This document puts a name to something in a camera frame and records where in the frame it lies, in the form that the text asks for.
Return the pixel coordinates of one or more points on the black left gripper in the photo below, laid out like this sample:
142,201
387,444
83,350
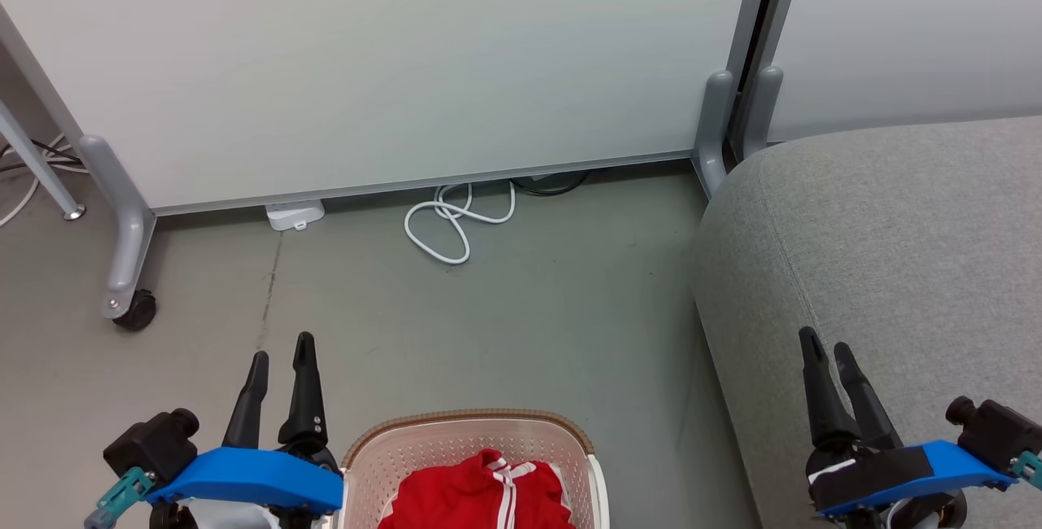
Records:
305,513

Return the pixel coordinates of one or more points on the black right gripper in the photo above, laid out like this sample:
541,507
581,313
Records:
855,476

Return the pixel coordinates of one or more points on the red jacket with white stripes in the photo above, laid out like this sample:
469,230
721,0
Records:
448,496

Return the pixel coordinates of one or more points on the grey fabric sofa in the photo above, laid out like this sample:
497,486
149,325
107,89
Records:
895,252

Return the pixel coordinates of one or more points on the cream perforated laundry basket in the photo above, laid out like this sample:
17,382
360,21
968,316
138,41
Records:
383,464

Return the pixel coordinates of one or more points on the black caster wheel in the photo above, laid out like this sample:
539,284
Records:
138,311

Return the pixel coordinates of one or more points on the white power strip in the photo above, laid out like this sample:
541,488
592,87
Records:
293,213

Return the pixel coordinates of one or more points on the grey partition foot with caster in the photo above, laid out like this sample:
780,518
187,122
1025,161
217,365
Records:
122,220

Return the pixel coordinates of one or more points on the grey metal table leg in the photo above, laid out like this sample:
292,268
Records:
37,163

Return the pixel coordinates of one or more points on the wide white partition panel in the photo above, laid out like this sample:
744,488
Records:
366,65

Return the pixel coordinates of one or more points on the narrow white partition panel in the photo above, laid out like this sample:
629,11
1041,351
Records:
912,24

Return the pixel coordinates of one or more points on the blue left camera mount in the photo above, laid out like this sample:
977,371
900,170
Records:
244,476

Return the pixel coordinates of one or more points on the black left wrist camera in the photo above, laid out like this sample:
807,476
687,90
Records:
151,443

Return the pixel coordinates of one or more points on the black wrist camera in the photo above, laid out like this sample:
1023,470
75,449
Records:
997,431
151,443

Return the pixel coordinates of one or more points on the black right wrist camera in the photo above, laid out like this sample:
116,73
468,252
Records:
997,431

